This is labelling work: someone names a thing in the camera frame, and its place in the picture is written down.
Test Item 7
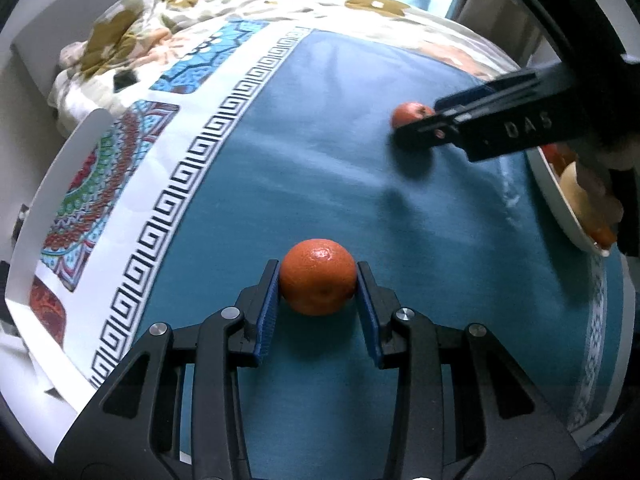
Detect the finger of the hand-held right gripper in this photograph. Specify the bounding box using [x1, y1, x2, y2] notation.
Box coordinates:
[433, 70, 542, 114]
[394, 111, 472, 151]

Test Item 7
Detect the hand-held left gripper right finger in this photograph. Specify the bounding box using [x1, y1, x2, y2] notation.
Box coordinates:
[355, 260, 585, 480]

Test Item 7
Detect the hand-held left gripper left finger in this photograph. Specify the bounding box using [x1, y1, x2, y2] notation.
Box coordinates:
[57, 259, 281, 480]

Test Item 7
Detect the small red fruit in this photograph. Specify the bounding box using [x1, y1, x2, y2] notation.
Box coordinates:
[391, 102, 437, 131]

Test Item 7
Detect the red cherry tomato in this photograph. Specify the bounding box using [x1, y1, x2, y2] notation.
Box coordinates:
[542, 143, 576, 167]

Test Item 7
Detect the small tangerine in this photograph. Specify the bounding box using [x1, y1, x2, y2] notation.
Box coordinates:
[279, 238, 358, 317]

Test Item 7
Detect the cream ceramic bowl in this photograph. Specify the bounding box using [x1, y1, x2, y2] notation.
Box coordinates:
[527, 144, 626, 258]

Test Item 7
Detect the large orange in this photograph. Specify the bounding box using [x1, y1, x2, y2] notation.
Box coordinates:
[585, 225, 619, 247]

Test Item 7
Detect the person's right hand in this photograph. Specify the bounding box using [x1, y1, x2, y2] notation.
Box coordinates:
[575, 147, 626, 225]

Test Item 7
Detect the teal patterned tablecloth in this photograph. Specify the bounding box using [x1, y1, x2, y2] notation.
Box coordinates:
[27, 20, 628, 480]

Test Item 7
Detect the black phone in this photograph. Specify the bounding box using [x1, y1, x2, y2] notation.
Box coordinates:
[112, 70, 141, 93]

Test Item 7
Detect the floral striped duvet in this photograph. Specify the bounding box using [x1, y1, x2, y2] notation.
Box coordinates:
[50, 0, 521, 136]

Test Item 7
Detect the grey headboard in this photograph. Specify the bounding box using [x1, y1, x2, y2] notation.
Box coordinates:
[10, 15, 108, 111]

